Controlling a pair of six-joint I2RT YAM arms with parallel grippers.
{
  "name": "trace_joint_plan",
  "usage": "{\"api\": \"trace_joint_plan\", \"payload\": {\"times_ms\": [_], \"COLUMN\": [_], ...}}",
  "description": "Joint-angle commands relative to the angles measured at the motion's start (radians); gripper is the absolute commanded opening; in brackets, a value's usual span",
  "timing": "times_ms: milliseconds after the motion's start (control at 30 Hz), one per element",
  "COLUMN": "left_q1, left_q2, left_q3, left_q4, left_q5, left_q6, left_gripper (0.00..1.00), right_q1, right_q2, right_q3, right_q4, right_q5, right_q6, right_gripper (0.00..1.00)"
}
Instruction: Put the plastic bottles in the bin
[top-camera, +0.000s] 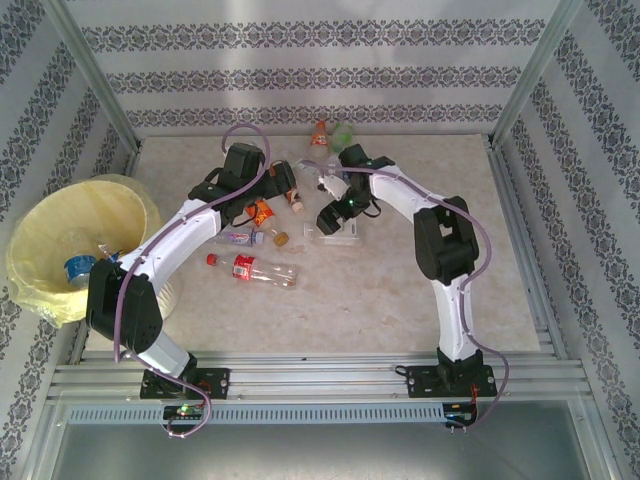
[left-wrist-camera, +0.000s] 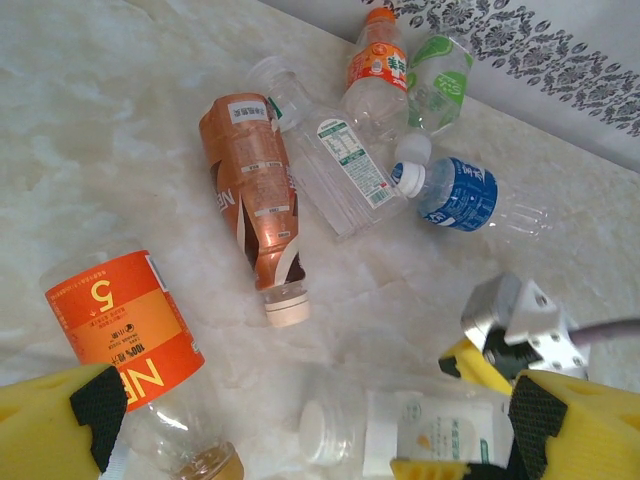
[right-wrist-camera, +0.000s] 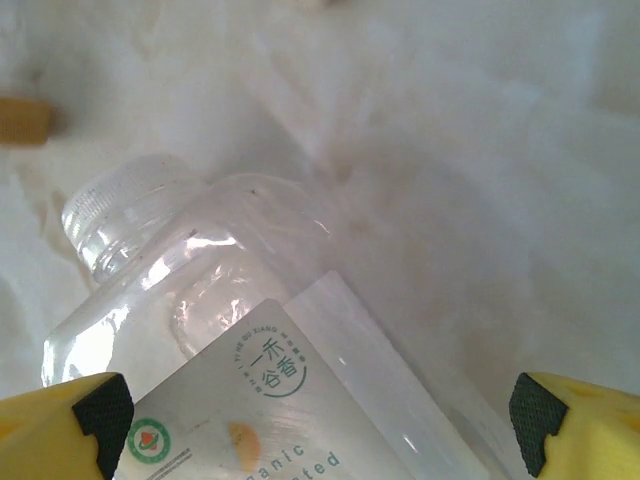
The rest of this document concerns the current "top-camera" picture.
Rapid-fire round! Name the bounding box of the aluminium frame post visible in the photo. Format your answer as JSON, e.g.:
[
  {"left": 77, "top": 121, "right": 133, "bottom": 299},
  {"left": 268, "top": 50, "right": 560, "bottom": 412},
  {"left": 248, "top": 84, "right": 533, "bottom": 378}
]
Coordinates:
[
  {"left": 47, "top": 0, "right": 144, "bottom": 151},
  {"left": 489, "top": 0, "right": 599, "bottom": 146}
]

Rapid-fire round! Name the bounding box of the brown plastic bottle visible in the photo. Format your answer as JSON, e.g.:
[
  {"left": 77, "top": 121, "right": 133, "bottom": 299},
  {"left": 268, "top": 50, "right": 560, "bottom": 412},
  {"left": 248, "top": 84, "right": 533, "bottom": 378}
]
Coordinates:
[{"left": 269, "top": 160, "right": 307, "bottom": 215}]

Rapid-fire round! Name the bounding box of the clear square plastic bottle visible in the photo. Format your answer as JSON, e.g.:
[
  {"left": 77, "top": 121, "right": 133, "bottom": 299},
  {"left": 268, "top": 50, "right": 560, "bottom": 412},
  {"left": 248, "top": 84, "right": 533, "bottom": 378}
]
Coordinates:
[{"left": 301, "top": 219, "right": 363, "bottom": 250}]

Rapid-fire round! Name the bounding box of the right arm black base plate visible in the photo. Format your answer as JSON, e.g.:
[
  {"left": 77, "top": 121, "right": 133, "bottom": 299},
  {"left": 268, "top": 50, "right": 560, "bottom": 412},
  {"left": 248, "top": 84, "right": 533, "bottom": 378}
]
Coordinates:
[{"left": 402, "top": 363, "right": 499, "bottom": 400}]

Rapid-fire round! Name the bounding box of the clear crumpled plastic bottle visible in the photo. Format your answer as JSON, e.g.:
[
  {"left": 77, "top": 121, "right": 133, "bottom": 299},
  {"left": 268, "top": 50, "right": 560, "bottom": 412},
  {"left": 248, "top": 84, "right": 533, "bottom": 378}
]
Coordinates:
[{"left": 59, "top": 227, "right": 126, "bottom": 261}]

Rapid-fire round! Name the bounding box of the small controller board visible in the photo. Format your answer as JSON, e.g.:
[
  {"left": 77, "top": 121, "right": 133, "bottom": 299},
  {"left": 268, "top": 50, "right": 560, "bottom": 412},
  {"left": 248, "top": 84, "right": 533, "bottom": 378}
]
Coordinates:
[
  {"left": 443, "top": 402, "right": 479, "bottom": 426},
  {"left": 163, "top": 405, "right": 206, "bottom": 421}
]

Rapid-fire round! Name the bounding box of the aluminium cross rail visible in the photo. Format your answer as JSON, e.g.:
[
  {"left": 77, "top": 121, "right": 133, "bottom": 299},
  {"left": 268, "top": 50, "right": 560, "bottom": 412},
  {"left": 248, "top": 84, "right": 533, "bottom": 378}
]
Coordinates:
[{"left": 47, "top": 349, "right": 596, "bottom": 404}]

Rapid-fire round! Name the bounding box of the bin with yellow bag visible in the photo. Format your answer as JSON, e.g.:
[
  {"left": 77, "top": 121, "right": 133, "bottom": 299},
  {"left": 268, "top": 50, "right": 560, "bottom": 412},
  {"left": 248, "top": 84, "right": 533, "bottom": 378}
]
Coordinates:
[{"left": 4, "top": 172, "right": 164, "bottom": 329}]

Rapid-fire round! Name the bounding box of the orange label plastic bottle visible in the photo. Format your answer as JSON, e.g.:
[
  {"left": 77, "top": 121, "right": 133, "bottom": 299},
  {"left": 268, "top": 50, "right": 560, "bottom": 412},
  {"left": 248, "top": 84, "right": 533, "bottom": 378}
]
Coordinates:
[{"left": 307, "top": 121, "right": 331, "bottom": 157}]

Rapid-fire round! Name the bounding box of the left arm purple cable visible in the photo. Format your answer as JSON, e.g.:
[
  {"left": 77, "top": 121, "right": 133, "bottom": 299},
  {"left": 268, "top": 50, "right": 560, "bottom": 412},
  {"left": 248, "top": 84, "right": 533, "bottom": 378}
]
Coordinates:
[{"left": 113, "top": 123, "right": 271, "bottom": 441}]

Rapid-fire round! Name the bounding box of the clear bottle white label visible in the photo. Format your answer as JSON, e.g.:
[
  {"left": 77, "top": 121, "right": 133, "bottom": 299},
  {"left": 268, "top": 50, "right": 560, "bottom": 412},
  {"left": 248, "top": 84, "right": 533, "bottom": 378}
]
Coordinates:
[{"left": 294, "top": 157, "right": 327, "bottom": 185}]

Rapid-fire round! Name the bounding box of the green dotted plastic bottle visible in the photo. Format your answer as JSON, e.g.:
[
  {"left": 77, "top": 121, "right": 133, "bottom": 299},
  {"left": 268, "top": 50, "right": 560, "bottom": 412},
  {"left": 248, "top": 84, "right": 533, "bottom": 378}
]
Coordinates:
[{"left": 329, "top": 122, "right": 357, "bottom": 154}]

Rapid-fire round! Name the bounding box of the grey metal panel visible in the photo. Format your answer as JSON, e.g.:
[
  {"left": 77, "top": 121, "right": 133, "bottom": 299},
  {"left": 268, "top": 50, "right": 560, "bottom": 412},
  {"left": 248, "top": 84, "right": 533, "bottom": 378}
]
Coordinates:
[{"left": 29, "top": 399, "right": 621, "bottom": 480}]

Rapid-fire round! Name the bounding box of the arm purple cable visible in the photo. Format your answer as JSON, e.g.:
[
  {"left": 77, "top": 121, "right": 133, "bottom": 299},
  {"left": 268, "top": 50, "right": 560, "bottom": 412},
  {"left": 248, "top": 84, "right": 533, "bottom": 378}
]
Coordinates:
[
  {"left": 298, "top": 158, "right": 512, "bottom": 431},
  {"left": 113, "top": 123, "right": 271, "bottom": 441}
]

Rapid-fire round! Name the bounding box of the white ribbed waste bin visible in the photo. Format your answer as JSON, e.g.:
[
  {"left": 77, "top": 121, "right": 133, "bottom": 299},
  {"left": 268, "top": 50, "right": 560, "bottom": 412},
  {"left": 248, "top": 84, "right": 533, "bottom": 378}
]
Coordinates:
[{"left": 149, "top": 269, "right": 184, "bottom": 322}]

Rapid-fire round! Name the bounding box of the orange print plastic bottle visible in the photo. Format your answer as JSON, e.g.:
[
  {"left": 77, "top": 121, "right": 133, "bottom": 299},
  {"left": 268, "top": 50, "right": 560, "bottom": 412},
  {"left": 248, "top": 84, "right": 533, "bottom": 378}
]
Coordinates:
[{"left": 247, "top": 198, "right": 292, "bottom": 249}]

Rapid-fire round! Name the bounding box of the small clear plastic bottle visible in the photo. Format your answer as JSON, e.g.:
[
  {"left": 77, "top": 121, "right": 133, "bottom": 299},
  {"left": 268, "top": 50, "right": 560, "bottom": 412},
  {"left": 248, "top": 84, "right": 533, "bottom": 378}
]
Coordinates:
[{"left": 319, "top": 152, "right": 347, "bottom": 175}]

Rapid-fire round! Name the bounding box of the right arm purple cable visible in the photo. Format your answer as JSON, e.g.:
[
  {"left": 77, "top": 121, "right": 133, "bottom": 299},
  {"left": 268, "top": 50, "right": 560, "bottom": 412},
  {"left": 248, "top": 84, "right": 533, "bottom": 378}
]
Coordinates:
[{"left": 298, "top": 158, "right": 512, "bottom": 431}]

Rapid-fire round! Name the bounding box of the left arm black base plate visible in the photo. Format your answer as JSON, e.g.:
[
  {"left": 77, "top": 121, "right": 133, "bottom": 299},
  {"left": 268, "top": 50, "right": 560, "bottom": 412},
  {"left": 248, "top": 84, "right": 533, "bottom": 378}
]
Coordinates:
[{"left": 139, "top": 367, "right": 232, "bottom": 401}]

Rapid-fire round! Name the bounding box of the red label cola bottle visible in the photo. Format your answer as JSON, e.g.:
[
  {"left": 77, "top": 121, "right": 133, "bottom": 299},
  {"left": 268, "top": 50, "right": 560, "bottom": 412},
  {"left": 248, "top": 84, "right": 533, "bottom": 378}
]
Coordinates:
[{"left": 205, "top": 252, "right": 301, "bottom": 290}]

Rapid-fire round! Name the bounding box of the blue label plastic bottle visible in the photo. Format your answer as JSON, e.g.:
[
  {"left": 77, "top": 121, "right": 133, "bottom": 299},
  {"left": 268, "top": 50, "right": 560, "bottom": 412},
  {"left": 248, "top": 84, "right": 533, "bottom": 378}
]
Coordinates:
[{"left": 63, "top": 253, "right": 100, "bottom": 287}]

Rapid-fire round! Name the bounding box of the purple label water bottle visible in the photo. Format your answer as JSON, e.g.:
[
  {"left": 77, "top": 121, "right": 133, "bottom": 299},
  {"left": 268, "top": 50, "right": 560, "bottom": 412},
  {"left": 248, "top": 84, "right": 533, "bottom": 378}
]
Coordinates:
[{"left": 210, "top": 227, "right": 266, "bottom": 248}]

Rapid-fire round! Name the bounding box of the grey slotted cable duct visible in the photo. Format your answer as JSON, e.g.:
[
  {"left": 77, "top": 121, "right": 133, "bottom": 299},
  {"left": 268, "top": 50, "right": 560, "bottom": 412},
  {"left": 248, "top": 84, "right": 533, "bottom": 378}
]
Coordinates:
[{"left": 64, "top": 402, "right": 449, "bottom": 426}]

